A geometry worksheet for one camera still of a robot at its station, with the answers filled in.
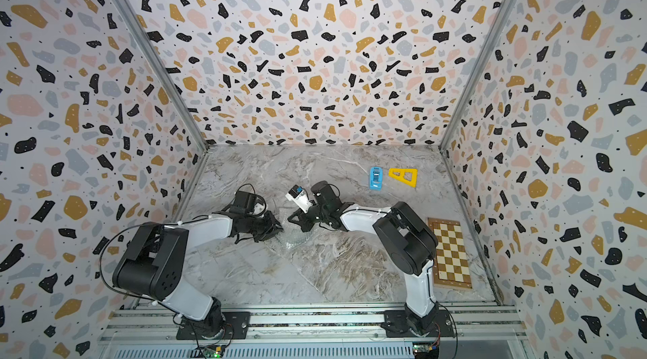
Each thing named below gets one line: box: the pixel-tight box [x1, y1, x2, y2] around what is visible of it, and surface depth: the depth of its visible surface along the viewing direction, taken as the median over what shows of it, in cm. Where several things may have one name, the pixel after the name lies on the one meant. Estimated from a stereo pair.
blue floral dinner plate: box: [278, 227, 314, 249], surface depth 89 cm
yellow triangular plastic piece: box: [388, 168, 418, 188], surface depth 112 cm
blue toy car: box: [369, 166, 383, 192], surface depth 108 cm
